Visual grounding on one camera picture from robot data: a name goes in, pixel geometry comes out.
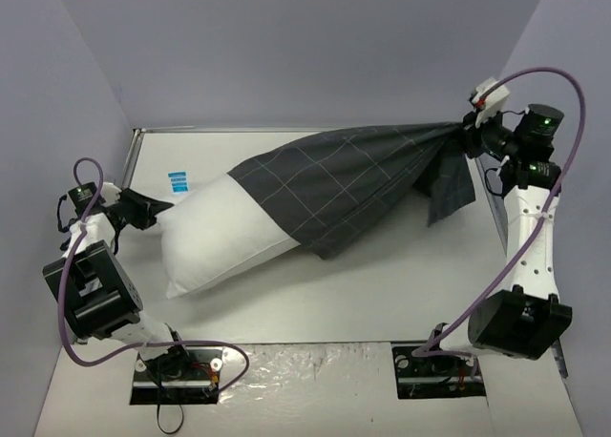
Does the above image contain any white pillow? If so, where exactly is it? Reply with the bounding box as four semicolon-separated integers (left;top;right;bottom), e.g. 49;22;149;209
157;175;299;299

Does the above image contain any dark grey checked pillowcase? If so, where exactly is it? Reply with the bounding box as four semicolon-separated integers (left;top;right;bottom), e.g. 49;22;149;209
228;122;475;260

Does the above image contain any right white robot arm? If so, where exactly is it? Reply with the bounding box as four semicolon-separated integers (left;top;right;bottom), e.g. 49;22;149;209
423;104;573;373

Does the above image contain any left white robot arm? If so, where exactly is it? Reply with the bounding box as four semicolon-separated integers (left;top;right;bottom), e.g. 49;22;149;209
42;182;193;378

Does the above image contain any blue white care label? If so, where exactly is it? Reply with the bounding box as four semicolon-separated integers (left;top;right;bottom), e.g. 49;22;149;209
168;171;189;194

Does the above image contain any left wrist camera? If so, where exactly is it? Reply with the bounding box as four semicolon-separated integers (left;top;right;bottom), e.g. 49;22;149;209
98;181;121;205

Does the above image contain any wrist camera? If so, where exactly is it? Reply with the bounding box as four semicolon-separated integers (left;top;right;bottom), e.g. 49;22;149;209
470;77;510;128
98;181;121;205

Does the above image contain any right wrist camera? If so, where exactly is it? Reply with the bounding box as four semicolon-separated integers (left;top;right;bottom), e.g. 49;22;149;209
470;77;510;128

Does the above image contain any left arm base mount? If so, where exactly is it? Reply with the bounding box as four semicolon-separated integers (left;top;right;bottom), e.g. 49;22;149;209
129;347;223;406

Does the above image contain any black cable loop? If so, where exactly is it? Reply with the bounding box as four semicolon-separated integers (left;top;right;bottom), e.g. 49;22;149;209
155;398;184;433

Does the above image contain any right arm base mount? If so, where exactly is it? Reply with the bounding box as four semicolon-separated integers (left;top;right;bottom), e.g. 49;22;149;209
391;343;486;400

